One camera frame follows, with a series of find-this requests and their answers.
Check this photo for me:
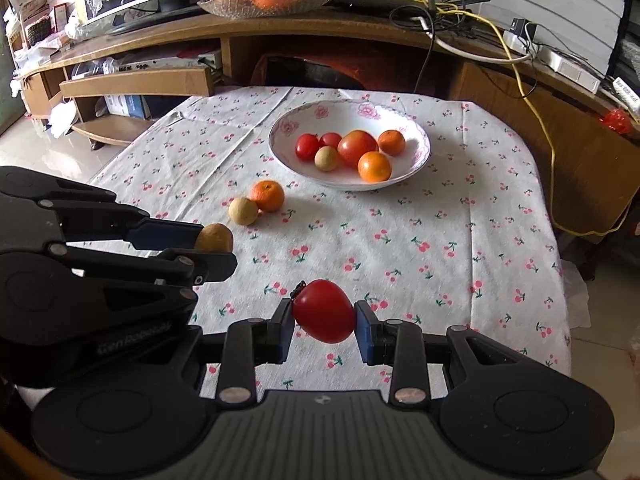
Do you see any orange tangerine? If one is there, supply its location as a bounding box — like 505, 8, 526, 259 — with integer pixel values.
248, 180, 285, 212
357, 152, 393, 183
378, 129, 406, 156

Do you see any red cherry tomato with stem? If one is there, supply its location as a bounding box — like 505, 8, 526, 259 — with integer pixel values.
295, 133, 321, 162

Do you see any tan longan lone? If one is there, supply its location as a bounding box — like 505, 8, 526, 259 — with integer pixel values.
314, 145, 340, 172

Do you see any orange tangerine front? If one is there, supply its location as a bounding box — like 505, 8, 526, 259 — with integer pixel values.
357, 152, 393, 183

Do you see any small red cherry tomato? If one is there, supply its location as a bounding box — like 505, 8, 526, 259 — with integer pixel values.
320, 132, 342, 148

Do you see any large red-orange tomato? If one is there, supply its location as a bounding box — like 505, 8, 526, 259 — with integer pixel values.
337, 129, 378, 169

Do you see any cherry print tablecloth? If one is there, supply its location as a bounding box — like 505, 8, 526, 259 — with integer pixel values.
93, 87, 572, 373

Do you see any blue white box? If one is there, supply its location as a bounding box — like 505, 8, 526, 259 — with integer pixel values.
104, 94, 151, 119

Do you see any wooden TV stand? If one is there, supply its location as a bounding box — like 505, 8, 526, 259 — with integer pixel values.
21, 11, 639, 233

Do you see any white floral ceramic plate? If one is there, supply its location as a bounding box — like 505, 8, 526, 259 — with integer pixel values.
268, 100, 432, 192

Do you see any red plastic bag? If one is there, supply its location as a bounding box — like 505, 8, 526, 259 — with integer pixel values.
250, 53, 420, 92

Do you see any glass fruit bowl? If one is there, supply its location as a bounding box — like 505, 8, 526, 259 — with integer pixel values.
198, 0, 331, 20

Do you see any red ornament on stand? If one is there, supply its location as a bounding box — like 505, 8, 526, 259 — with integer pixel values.
600, 107, 634, 136

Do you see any white power strip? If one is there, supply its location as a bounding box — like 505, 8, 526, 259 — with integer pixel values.
502, 30, 601, 94

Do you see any white set-top box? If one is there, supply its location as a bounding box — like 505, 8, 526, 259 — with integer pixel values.
612, 77, 640, 114

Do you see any black power adapter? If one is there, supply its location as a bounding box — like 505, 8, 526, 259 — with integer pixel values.
509, 18, 537, 42

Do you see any black metal shelf rack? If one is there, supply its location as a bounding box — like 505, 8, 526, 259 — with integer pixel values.
608, 0, 639, 90

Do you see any white thick cable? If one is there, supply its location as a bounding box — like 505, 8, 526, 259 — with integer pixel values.
416, 14, 539, 65

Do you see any yellow cable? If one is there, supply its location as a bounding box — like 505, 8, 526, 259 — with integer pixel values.
369, 0, 640, 239

